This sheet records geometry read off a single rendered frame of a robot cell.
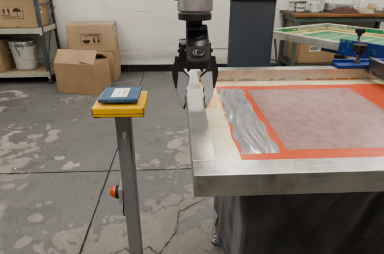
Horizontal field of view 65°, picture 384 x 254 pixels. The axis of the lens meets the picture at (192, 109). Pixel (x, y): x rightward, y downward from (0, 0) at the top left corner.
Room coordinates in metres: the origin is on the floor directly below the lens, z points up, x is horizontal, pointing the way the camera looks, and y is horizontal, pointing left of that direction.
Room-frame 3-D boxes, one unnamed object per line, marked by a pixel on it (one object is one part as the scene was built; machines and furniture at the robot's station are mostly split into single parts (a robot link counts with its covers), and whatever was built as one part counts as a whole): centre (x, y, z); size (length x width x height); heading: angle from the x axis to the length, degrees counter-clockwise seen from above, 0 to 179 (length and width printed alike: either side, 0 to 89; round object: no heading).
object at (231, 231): (0.65, -0.09, 0.74); 0.45 x 0.03 x 0.43; 3
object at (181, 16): (0.68, -0.01, 1.12); 0.09 x 0.08 x 0.12; 3
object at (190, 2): (0.67, 0.00, 1.20); 0.08 x 0.08 x 0.05
